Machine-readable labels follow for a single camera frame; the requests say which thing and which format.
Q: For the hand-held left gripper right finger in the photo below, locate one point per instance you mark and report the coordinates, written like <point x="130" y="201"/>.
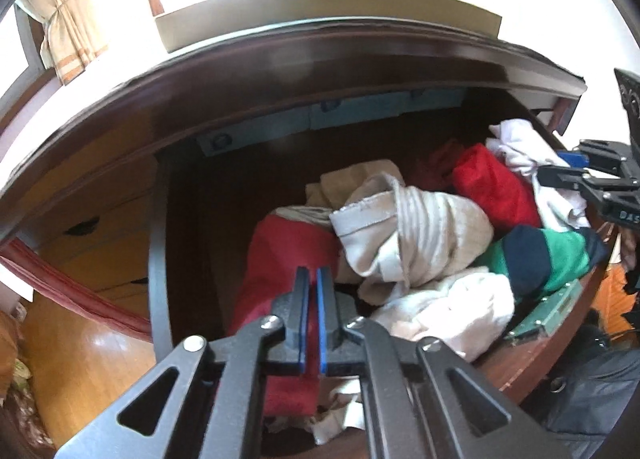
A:
<point x="323" y="324"/>

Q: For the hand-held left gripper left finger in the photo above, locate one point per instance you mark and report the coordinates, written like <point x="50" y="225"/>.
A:
<point x="302" y="319"/>

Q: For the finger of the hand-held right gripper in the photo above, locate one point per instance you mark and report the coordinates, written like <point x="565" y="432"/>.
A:
<point x="565" y="178"/>
<point x="572" y="159"/>

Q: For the white underwear grey band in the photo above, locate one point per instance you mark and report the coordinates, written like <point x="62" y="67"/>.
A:
<point x="520" y="144"/>

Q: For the large red underwear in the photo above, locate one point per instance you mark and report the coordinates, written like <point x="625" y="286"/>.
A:
<point x="270" y="269"/>

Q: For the small bright red underwear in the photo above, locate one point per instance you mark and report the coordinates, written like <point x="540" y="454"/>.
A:
<point x="495" y="189"/>

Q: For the green navy striped underwear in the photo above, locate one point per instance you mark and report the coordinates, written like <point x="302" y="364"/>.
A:
<point x="560" y="249"/>

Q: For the grey white ribbed underwear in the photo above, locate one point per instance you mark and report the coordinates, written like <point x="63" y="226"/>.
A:
<point x="425" y="229"/>

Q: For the off-white knit underwear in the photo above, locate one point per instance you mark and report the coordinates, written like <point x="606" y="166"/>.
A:
<point x="465" y="304"/>

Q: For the beige knit underwear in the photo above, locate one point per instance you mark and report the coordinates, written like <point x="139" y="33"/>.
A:
<point x="350" y="179"/>

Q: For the cardboard tray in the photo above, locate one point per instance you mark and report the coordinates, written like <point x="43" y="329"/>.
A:
<point x="325" y="4"/>

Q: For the metal drawer lock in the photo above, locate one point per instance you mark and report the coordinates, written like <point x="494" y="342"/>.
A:
<point x="545" y="314"/>

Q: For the orange box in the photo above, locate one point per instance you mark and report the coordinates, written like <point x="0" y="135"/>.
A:
<point x="612" y="289"/>

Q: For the person's puffer jacket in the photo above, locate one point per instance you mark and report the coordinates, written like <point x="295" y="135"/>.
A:
<point x="600" y="379"/>

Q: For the orange wooden cabinet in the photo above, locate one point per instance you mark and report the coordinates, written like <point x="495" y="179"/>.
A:
<point x="100" y="219"/>

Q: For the pink red cloth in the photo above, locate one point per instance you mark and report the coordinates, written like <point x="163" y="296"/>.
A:
<point x="50" y="284"/>

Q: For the patterned cloth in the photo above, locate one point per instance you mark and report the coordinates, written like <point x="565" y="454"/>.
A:
<point x="15" y="374"/>

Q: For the beige curtain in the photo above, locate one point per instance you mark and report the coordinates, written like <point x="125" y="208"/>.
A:
<point x="70" y="14"/>

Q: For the window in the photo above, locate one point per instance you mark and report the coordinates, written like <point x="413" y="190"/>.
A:
<point x="27" y="39"/>

